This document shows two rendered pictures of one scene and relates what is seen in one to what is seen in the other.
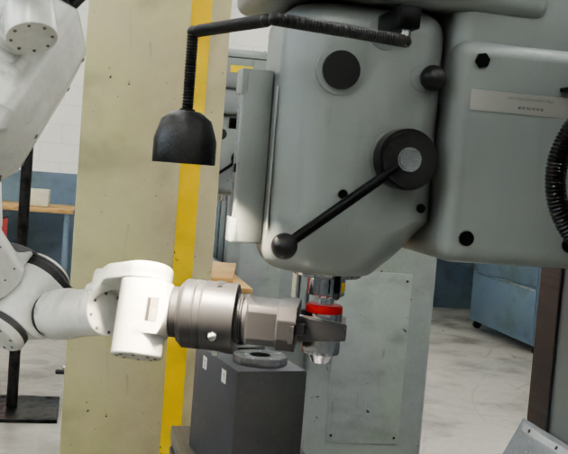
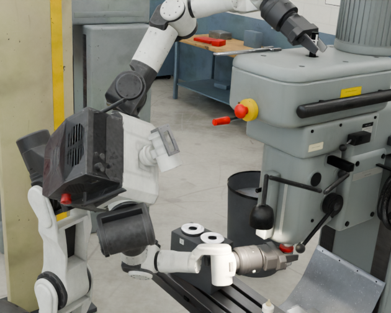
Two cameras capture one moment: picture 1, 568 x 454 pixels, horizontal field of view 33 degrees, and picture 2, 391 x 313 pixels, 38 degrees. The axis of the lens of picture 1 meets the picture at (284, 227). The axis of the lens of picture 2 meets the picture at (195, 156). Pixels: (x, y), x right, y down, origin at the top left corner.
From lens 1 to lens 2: 123 cm
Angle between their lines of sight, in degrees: 31
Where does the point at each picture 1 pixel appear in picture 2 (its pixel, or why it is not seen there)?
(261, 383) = not seen: hidden behind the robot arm
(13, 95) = (156, 187)
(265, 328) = (273, 264)
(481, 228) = (350, 218)
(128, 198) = (26, 106)
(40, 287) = (154, 252)
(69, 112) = not seen: outside the picture
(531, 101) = (368, 171)
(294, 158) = (296, 212)
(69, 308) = (182, 265)
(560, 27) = (376, 141)
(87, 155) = (1, 86)
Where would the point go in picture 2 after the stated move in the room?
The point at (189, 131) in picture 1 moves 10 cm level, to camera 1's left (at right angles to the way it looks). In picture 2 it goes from (270, 217) to (239, 223)
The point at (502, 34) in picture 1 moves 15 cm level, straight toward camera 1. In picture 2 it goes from (361, 150) to (387, 169)
